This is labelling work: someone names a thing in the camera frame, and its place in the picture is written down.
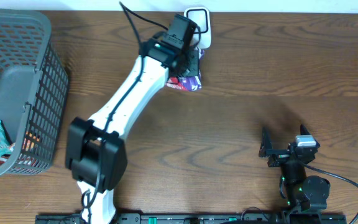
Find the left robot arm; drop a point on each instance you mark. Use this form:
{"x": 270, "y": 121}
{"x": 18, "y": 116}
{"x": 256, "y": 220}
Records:
{"x": 96, "y": 152}

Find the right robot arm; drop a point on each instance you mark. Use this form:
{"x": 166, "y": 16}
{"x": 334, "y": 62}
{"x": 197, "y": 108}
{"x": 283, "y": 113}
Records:
{"x": 306, "y": 195}

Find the purple red snack packet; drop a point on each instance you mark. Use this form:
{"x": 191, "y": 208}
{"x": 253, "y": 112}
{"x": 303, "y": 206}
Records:
{"x": 190, "y": 80}

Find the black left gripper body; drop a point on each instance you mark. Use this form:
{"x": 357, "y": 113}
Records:
{"x": 192, "y": 62}

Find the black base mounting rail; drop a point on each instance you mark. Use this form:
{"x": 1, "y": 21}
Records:
{"x": 252, "y": 217}

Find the grey plastic mesh basket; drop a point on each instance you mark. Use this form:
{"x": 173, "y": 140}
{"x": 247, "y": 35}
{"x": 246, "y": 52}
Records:
{"x": 33, "y": 89}

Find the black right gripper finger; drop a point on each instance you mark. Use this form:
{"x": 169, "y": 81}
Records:
{"x": 303, "y": 130}
{"x": 266, "y": 144}

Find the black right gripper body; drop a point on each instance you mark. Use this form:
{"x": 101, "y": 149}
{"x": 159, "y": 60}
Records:
{"x": 278, "y": 160}

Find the white barcode scanner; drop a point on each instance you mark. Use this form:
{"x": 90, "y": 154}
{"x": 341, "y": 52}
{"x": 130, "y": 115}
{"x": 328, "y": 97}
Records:
{"x": 201, "y": 16}

